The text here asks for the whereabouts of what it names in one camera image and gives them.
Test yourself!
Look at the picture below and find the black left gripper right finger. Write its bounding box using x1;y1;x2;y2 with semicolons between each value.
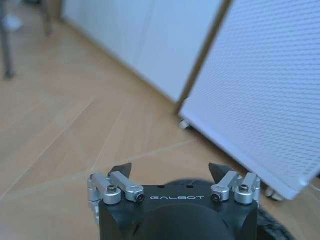
208;162;261;205

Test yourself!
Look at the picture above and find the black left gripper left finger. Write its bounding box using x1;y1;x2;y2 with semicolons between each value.
87;162;145;225

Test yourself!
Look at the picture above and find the small white caster wheel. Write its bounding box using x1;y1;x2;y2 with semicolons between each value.
264;187;285;202
178;117;193;130

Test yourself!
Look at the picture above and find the white perforated rolling panel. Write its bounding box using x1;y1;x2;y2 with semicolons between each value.
178;0;320;201

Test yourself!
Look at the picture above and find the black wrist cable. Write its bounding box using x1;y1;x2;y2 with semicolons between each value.
256;202;297;240

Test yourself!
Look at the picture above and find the white cabinet with wood frame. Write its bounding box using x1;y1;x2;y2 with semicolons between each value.
59;0;233;117

